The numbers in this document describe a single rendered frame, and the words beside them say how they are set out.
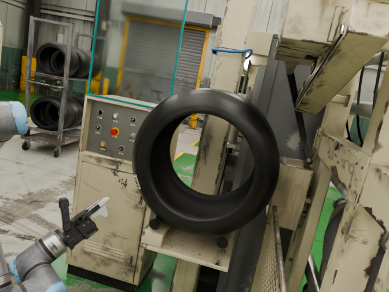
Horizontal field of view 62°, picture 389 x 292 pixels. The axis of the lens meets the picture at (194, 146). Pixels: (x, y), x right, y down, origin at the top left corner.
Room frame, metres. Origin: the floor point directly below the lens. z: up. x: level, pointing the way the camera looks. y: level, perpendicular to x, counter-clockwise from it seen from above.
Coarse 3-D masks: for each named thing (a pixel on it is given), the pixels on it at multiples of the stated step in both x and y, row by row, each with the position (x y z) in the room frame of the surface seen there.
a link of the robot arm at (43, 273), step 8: (40, 264) 0.91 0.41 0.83; (48, 264) 0.93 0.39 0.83; (32, 272) 0.88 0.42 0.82; (40, 272) 0.88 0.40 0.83; (48, 272) 0.89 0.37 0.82; (24, 280) 0.88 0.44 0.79; (32, 280) 0.85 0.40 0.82; (40, 280) 0.86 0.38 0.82; (48, 280) 0.86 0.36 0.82; (56, 280) 0.87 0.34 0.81; (32, 288) 0.83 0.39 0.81; (40, 288) 0.84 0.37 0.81; (48, 288) 0.84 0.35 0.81; (56, 288) 0.85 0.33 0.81; (64, 288) 0.87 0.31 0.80
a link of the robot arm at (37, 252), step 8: (40, 240) 0.97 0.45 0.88; (32, 248) 0.95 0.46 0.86; (40, 248) 0.95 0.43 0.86; (16, 256) 0.94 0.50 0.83; (24, 256) 0.93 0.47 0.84; (32, 256) 0.93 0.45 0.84; (40, 256) 0.94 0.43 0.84; (48, 256) 0.95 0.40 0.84; (16, 264) 0.91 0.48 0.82; (24, 264) 0.91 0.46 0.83; (32, 264) 0.91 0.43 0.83; (16, 272) 0.89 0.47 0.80; (24, 272) 0.89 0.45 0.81; (16, 280) 0.89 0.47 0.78
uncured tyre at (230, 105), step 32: (192, 96) 1.18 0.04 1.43; (224, 96) 1.17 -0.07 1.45; (160, 128) 1.17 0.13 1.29; (256, 128) 1.12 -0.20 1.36; (160, 160) 1.45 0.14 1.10; (256, 160) 1.11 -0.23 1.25; (160, 192) 1.36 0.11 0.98; (192, 192) 1.43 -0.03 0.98; (256, 192) 1.11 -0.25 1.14; (192, 224) 1.14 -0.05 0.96; (224, 224) 1.13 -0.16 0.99
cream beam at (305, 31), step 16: (288, 0) 0.92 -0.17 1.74; (304, 0) 0.89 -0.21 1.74; (320, 0) 0.89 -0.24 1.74; (336, 0) 0.88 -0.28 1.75; (288, 16) 0.90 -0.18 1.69; (304, 16) 0.89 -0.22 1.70; (320, 16) 0.88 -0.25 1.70; (336, 16) 0.87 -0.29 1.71; (288, 32) 0.90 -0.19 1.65; (304, 32) 0.89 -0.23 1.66; (320, 32) 0.88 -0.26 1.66; (288, 48) 1.06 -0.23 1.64; (304, 48) 1.00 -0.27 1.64; (320, 48) 0.95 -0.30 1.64; (304, 64) 1.44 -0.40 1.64
